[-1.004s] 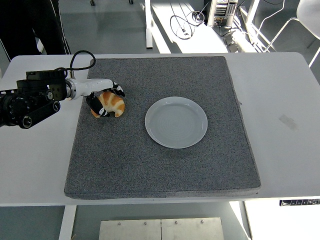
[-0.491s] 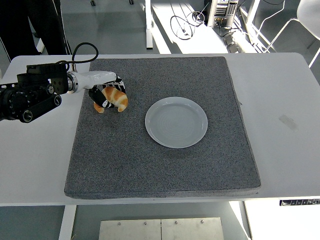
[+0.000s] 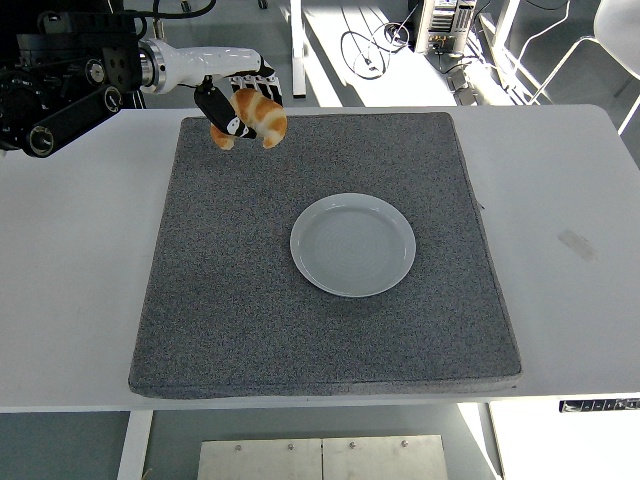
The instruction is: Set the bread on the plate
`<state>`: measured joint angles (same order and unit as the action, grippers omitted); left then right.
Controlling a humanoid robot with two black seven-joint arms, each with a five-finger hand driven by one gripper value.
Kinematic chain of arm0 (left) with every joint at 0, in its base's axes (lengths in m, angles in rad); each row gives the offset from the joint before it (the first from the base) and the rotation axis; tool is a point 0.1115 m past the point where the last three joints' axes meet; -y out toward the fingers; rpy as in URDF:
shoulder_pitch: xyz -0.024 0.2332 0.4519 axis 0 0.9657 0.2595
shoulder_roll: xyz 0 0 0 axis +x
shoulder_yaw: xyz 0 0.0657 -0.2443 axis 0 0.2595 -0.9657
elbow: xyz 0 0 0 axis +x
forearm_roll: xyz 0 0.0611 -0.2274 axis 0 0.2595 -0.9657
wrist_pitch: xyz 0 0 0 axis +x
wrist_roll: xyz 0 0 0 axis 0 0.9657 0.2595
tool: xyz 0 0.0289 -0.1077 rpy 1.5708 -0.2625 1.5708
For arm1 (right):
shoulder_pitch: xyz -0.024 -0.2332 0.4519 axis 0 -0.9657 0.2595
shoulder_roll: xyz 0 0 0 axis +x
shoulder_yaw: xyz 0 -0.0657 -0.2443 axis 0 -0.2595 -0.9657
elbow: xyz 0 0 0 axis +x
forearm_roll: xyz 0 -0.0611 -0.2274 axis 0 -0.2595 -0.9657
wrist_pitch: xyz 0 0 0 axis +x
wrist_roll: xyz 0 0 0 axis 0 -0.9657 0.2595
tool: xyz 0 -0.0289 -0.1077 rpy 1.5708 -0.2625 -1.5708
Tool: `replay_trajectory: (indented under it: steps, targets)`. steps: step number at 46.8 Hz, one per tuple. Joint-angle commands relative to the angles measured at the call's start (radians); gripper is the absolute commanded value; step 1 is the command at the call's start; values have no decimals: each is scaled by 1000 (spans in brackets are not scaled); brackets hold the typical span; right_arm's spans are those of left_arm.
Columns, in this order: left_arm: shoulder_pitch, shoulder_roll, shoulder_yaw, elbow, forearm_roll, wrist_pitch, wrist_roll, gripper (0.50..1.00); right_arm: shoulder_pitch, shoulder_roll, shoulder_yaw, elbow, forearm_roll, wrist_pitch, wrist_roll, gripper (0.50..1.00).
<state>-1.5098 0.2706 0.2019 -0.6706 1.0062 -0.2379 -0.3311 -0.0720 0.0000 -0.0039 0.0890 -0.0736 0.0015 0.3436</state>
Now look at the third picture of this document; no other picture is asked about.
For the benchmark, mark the grey speckled mat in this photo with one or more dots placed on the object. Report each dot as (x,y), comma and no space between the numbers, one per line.
(310,340)

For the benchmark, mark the silver computer tower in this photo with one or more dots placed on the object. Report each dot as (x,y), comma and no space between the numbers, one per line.
(445,25)

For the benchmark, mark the white neighbouring table leg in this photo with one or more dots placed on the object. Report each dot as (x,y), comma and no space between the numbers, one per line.
(298,55)

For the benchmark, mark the round white plate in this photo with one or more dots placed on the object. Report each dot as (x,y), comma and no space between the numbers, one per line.
(352,245)

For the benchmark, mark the white chair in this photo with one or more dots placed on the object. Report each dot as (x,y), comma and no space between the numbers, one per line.
(615,35)

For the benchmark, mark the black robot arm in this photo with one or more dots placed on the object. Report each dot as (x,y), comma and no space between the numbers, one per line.
(55,95)

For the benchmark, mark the clear tape strip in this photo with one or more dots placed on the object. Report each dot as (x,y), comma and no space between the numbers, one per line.
(577,245)

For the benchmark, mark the grey metal plate with screws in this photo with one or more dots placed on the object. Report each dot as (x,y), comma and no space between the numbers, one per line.
(320,460)

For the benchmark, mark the black table control panel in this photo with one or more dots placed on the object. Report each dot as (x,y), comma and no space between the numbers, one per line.
(599,405)

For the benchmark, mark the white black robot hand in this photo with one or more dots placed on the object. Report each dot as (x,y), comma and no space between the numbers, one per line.
(210,62)

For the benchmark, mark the golden croissant bread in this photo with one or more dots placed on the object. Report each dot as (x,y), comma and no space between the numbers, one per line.
(262,117)

